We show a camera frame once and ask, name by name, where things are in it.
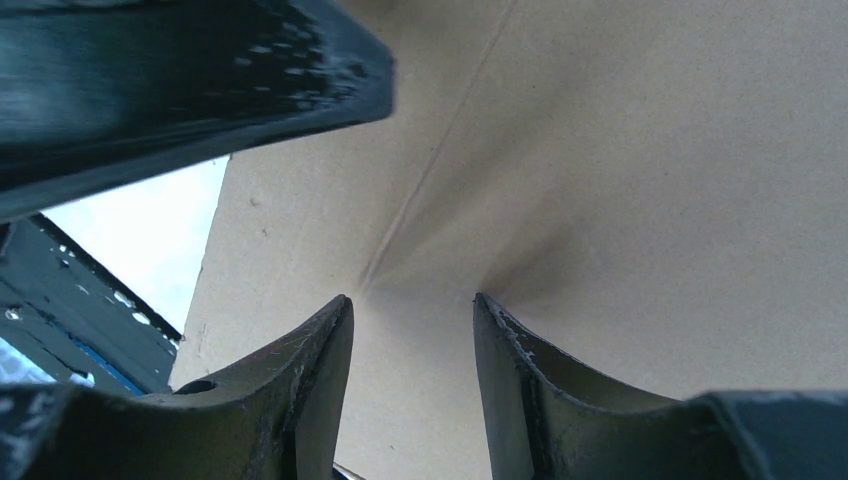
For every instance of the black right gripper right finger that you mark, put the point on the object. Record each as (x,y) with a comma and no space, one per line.
(550,416)

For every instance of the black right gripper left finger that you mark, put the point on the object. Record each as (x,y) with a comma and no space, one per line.
(274,414)

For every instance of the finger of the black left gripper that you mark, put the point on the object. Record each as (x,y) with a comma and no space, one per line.
(100,94)

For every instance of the brown cardboard box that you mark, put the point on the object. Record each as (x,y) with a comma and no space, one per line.
(659,188)

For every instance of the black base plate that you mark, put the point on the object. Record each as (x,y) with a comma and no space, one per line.
(73,320)

